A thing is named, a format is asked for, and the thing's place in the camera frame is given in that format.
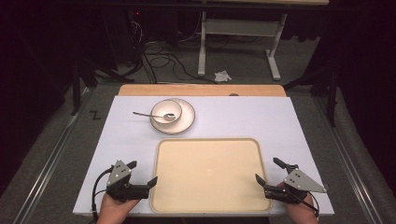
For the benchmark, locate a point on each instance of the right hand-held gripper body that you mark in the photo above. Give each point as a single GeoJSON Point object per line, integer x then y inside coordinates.
{"type": "Point", "coordinates": [299, 182]}

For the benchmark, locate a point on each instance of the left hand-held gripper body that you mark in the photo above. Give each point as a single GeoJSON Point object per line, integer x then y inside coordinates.
{"type": "Point", "coordinates": [120, 183]}

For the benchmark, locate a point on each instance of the person's left hand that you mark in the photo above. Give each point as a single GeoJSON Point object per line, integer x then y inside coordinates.
{"type": "Point", "coordinates": [113, 210]}

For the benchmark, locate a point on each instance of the person's right hand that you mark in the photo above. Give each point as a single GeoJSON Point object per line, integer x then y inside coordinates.
{"type": "Point", "coordinates": [300, 213]}

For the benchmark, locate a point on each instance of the beige plastic tray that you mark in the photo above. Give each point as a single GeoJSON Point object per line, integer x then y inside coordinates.
{"type": "Point", "coordinates": [210, 177]}

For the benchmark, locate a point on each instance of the metal spoon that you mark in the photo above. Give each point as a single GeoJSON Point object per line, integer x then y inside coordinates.
{"type": "Point", "coordinates": [149, 115]}

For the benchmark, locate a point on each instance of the white table cover sheet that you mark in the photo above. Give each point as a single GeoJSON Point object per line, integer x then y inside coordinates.
{"type": "Point", "coordinates": [249, 118]}

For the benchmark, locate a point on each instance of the white bowl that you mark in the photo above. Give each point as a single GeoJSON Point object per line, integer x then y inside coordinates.
{"type": "Point", "coordinates": [166, 109]}

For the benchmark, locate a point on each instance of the white plate with dark rim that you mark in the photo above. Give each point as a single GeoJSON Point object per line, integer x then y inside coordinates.
{"type": "Point", "coordinates": [186, 119]}

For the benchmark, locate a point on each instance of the black stand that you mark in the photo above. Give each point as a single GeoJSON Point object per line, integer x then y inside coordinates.
{"type": "Point", "coordinates": [82, 81]}
{"type": "Point", "coordinates": [323, 90]}

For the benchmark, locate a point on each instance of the wooden table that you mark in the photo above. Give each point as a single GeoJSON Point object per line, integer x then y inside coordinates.
{"type": "Point", "coordinates": [202, 90]}

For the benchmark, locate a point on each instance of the crumpled white paper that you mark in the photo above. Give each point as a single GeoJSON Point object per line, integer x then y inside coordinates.
{"type": "Point", "coordinates": [222, 76]}

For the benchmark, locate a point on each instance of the metal floor rail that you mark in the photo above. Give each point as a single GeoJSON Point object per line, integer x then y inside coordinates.
{"type": "Point", "coordinates": [345, 161]}
{"type": "Point", "coordinates": [49, 161]}

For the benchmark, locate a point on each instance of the white metal desk frame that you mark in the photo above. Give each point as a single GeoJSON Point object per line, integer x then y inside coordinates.
{"type": "Point", "coordinates": [239, 28]}

